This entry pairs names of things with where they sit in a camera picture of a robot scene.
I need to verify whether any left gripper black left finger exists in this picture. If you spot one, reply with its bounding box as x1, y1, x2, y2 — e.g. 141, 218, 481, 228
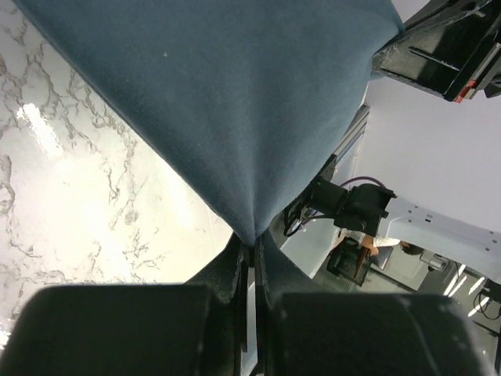
1, 237, 250, 375

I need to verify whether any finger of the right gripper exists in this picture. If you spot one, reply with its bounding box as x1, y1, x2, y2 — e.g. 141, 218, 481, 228
372, 40, 415, 81

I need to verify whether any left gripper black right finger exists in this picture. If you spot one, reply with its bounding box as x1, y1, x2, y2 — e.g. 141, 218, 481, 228
254, 233, 493, 375

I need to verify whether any aluminium rail frame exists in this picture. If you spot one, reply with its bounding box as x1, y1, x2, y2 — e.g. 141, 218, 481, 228
319, 104, 370, 179

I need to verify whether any grey-blue t shirt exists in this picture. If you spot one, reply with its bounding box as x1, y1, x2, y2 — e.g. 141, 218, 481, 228
17, 1, 403, 245

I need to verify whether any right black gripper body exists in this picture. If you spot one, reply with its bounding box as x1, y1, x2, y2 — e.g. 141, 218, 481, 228
406, 1, 500, 103

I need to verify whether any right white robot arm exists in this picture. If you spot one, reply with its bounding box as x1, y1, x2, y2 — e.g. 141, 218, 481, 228
355, 78, 500, 281

